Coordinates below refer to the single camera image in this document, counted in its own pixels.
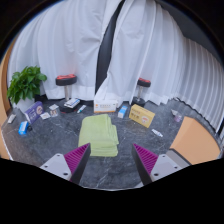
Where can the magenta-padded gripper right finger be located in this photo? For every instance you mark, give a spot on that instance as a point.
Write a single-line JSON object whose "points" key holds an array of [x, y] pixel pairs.
{"points": [[163, 165]]}

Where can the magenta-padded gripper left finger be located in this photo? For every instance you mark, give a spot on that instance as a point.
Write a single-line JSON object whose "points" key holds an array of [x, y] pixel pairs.
{"points": [[58, 165]]}

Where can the green towel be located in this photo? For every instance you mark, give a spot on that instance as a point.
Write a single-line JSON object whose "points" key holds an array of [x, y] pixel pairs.
{"points": [[99, 135]]}

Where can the small white tube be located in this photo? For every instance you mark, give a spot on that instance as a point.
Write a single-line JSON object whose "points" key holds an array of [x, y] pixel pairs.
{"points": [[157, 132]]}

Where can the blue and white dispenser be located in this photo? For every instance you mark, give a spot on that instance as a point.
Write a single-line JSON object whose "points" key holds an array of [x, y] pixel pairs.
{"points": [[23, 127]]}

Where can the yellow box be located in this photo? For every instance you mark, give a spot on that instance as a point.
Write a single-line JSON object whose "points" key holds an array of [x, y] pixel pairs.
{"points": [[142, 115]]}

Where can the purple box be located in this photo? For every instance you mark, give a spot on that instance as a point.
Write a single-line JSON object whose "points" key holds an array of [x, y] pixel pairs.
{"points": [[34, 112]]}

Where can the flat white box stack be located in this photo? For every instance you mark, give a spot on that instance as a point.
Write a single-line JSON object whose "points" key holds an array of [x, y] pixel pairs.
{"points": [[72, 103]]}

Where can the white small packet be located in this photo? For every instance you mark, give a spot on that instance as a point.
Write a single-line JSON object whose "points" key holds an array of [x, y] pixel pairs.
{"points": [[11, 118]]}

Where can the blue and white small box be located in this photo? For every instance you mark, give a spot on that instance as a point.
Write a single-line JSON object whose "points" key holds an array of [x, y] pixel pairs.
{"points": [[122, 111]]}

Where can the white and orange box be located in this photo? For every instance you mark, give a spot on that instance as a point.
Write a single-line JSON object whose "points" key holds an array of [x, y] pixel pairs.
{"points": [[105, 106]]}

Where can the black stool with red trim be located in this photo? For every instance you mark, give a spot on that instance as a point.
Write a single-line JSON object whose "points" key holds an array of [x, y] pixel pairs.
{"points": [[66, 80], [143, 83]]}

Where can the green potted plant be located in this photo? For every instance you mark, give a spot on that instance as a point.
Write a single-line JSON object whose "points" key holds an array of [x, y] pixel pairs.
{"points": [[25, 83]]}

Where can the white curtain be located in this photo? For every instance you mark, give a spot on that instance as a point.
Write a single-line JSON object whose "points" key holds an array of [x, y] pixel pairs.
{"points": [[66, 43], [150, 50]]}

